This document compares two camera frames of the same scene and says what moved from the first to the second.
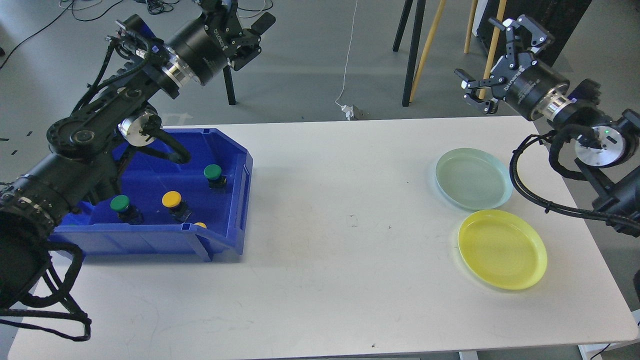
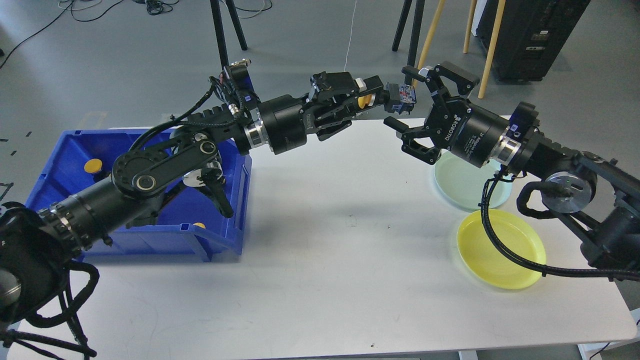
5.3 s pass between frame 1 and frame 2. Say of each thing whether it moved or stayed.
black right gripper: moved
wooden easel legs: stayed
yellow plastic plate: stayed
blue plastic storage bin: stayed
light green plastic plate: stayed
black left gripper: moved
